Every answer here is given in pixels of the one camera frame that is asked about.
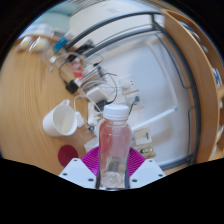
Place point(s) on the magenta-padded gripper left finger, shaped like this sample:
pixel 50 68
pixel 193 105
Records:
pixel 77 173

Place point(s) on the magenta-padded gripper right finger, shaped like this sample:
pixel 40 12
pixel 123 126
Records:
pixel 147 172

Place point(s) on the clear bottle with white cap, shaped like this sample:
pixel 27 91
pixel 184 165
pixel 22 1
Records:
pixel 115 146

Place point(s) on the brown tree figure toy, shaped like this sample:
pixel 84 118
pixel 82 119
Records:
pixel 147 152

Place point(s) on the flat round red coaster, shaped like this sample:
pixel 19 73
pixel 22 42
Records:
pixel 66 155

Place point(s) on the small white oval case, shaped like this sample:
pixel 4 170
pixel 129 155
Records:
pixel 80 119

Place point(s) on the white cup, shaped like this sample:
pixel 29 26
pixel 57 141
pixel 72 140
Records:
pixel 55 121

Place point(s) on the black charger block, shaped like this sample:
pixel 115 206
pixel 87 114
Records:
pixel 71 87

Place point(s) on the clear glass cup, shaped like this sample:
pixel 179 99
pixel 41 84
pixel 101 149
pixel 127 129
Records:
pixel 90 73

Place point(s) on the black cylindrical device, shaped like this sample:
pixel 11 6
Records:
pixel 80 50

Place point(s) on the small blue bottle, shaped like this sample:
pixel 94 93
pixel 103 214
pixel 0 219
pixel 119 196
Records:
pixel 63 41

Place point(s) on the white seashell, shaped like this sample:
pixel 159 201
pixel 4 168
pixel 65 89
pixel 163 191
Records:
pixel 39 44
pixel 24 43

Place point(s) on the grey metal desk frame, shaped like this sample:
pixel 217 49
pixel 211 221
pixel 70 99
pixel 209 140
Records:
pixel 193 100

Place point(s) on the white wall socket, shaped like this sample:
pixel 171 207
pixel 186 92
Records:
pixel 128 85

